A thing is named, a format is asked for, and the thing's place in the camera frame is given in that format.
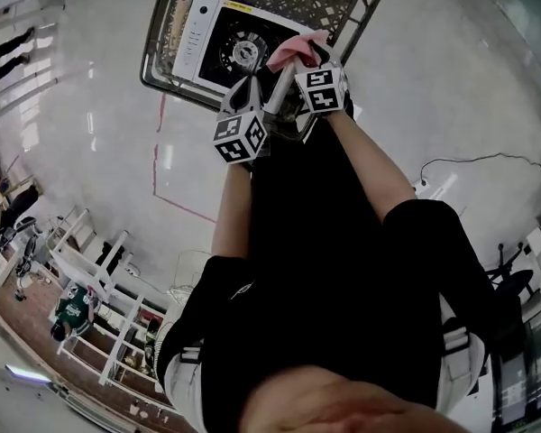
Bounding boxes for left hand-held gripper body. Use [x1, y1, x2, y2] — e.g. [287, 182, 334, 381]
[212, 105, 271, 166]

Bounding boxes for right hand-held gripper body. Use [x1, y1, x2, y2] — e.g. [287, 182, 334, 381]
[293, 49, 350, 116]

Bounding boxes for pink cloth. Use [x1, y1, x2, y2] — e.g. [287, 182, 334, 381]
[265, 29, 331, 75]

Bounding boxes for white portable gas stove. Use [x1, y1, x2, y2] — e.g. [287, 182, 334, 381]
[170, 0, 320, 97]

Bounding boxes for person's right forearm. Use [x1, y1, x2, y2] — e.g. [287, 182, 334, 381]
[326, 112, 419, 226]

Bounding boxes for person's left forearm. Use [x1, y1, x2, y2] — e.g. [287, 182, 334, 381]
[210, 161, 254, 262]

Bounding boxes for person's black trousers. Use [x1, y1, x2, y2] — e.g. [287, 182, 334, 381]
[250, 115, 387, 265]

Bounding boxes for person's black shirt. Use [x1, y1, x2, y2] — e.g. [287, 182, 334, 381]
[154, 198, 498, 433]

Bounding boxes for white table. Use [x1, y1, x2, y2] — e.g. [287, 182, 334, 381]
[0, 2, 69, 122]

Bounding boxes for person's white harness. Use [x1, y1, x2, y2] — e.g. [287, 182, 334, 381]
[161, 295, 487, 433]

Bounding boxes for black office chair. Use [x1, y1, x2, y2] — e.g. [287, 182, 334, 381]
[483, 240, 538, 298]

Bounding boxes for person's chin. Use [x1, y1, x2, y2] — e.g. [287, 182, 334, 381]
[241, 365, 472, 433]

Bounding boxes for wire frame chair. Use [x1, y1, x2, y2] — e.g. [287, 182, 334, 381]
[168, 249, 214, 307]

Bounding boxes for black floor cable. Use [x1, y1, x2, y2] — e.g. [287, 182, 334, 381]
[417, 152, 541, 180]

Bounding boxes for white table frame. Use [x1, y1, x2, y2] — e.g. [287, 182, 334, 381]
[48, 229, 173, 388]

